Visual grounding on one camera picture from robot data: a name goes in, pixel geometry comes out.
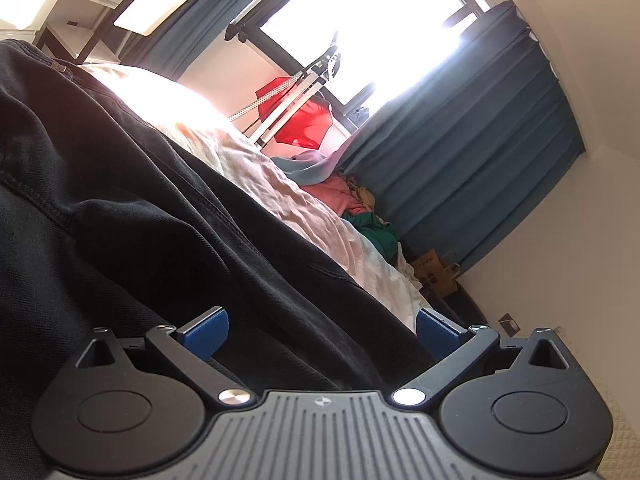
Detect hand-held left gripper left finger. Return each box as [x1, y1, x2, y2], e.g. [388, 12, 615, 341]
[75, 305, 258, 408]

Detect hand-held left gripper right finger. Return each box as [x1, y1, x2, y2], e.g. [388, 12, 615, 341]
[391, 306, 571, 408]

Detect black pants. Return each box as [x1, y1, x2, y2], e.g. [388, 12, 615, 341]
[0, 40, 442, 480]

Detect white clothes drying rack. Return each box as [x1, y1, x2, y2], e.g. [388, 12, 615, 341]
[227, 32, 347, 149]

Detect brown paper bag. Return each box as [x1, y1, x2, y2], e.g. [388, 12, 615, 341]
[412, 250, 464, 302]

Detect white cloth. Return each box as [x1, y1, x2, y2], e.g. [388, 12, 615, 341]
[395, 242, 427, 292]

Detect green cloth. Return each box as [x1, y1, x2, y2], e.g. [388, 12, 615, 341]
[345, 212, 402, 259]

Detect beige cloth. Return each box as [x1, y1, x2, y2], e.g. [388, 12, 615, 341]
[345, 175, 387, 222]

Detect pink cloth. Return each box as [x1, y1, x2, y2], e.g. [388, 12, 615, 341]
[300, 174, 370, 217]

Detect teal curtain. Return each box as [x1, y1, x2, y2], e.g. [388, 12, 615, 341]
[337, 2, 587, 277]
[120, 0, 323, 81]

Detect beige quilted mat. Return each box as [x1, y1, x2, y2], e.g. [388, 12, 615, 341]
[597, 382, 640, 480]

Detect red garment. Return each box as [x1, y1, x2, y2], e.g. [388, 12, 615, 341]
[255, 76, 334, 150]

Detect window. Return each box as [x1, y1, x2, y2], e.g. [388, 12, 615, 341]
[225, 0, 503, 133]

